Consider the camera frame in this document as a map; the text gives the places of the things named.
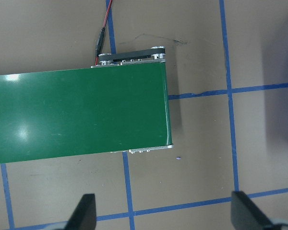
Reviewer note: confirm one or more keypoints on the green conveyor belt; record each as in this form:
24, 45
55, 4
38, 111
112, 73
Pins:
81, 112

